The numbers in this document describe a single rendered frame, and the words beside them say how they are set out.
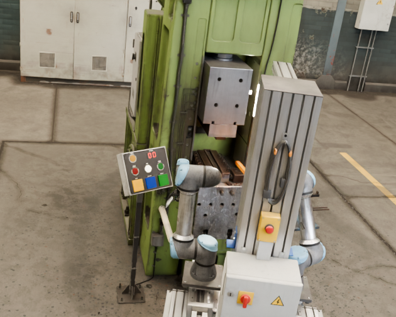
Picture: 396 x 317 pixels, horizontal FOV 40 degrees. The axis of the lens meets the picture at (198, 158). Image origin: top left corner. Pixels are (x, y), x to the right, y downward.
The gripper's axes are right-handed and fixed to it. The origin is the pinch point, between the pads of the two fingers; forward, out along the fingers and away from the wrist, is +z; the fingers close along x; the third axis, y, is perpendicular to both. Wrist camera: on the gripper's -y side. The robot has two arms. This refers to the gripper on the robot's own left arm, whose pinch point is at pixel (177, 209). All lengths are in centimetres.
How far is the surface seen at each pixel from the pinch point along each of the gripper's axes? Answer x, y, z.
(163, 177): -12.6, -25.2, -8.7
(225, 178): 30, -53, -1
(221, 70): 17, -49, -81
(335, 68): 243, -720, 55
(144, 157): -26.9, -24.4, -22.0
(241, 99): 33, -54, -61
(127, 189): -34.4, -8.7, -4.7
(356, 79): 291, -733, 73
